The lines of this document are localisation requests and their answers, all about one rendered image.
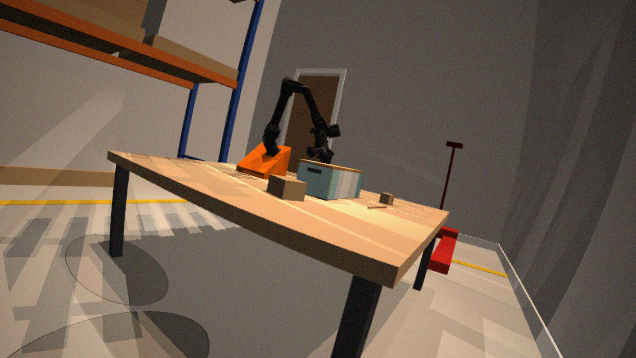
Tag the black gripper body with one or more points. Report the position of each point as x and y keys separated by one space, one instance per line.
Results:
x=322 y=147

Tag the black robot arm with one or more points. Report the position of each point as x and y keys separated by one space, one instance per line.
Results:
x=272 y=130

